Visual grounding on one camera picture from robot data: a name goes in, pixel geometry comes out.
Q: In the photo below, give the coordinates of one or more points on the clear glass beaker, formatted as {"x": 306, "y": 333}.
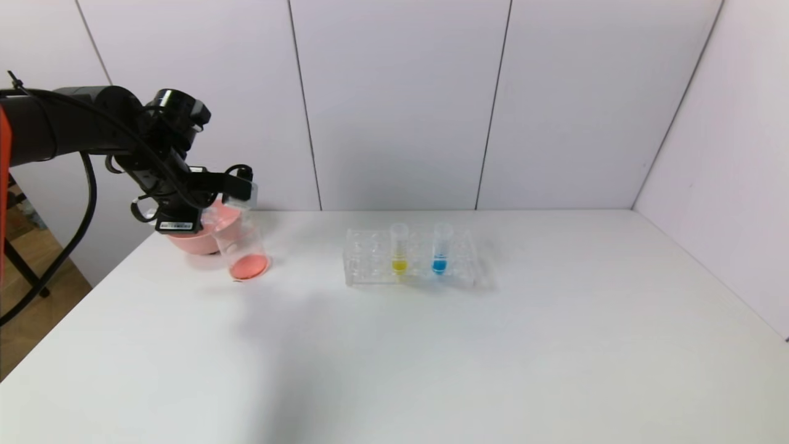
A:
{"x": 249, "y": 265}

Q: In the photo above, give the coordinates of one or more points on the orange and black left arm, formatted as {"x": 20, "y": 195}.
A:
{"x": 61, "y": 123}

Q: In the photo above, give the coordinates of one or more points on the pink bowl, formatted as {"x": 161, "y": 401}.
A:
{"x": 191, "y": 242}

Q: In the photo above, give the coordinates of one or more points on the test tube with red pigment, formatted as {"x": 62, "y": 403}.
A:
{"x": 225, "y": 216}

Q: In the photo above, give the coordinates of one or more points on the test tube with yellow pigment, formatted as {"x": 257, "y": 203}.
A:
{"x": 400, "y": 264}

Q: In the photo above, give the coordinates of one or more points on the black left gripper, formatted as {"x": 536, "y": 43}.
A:
{"x": 176, "y": 222}

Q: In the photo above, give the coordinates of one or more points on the black stand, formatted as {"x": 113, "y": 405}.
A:
{"x": 28, "y": 277}

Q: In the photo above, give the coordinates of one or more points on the clear plastic test tube rack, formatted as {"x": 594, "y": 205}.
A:
{"x": 370, "y": 265}

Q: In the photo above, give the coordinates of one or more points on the test tube with blue pigment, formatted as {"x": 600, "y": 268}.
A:
{"x": 439, "y": 264}

